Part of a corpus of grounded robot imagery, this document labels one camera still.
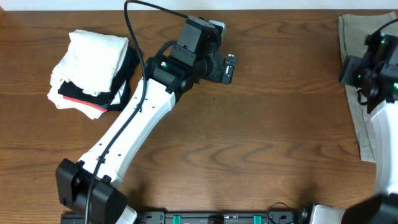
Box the khaki green shorts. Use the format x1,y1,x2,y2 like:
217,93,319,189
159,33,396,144
338,12,397,162

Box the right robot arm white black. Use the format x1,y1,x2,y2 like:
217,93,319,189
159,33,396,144
304,30,397,224

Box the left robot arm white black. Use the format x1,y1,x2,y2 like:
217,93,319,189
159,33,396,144
55,16,236,224

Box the black folded garment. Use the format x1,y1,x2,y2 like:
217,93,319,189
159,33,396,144
58,47,139,112

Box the white folded garment on top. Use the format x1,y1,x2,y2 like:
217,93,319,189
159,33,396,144
50,29,128,96

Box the white garment at stack bottom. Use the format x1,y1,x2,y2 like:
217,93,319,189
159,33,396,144
47,80,127,119

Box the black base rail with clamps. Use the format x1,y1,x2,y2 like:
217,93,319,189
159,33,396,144
60,202,301,224

